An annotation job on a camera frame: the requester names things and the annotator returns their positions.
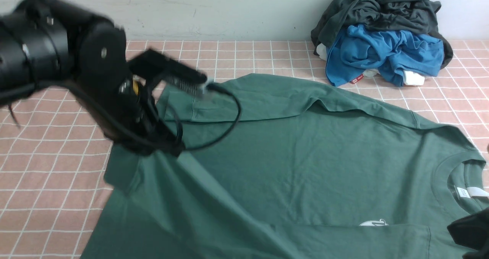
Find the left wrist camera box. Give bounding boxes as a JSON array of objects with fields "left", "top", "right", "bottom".
[{"left": 128, "top": 49, "right": 209, "bottom": 98}]

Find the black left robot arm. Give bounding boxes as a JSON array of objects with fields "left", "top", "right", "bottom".
[{"left": 1, "top": 0, "right": 185, "bottom": 156}]

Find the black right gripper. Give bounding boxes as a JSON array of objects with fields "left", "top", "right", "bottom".
[{"left": 447, "top": 208, "right": 489, "bottom": 259}]

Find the dark grey crumpled garment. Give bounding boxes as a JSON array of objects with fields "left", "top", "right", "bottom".
[{"left": 311, "top": 0, "right": 453, "bottom": 69}]

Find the black camera cable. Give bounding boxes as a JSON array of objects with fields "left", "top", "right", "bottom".
[{"left": 168, "top": 83, "right": 242, "bottom": 152}]

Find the pink checkered tablecloth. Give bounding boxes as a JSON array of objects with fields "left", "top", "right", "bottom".
[{"left": 0, "top": 40, "right": 489, "bottom": 259}]

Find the green long-sleeved shirt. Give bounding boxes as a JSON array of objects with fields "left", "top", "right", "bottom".
[{"left": 81, "top": 74, "right": 488, "bottom": 259}]

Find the blue crumpled garment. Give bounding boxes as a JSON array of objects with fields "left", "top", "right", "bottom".
[{"left": 325, "top": 24, "right": 445, "bottom": 87}]

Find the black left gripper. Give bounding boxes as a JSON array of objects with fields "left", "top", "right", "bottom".
[{"left": 78, "top": 76, "right": 186, "bottom": 157}]

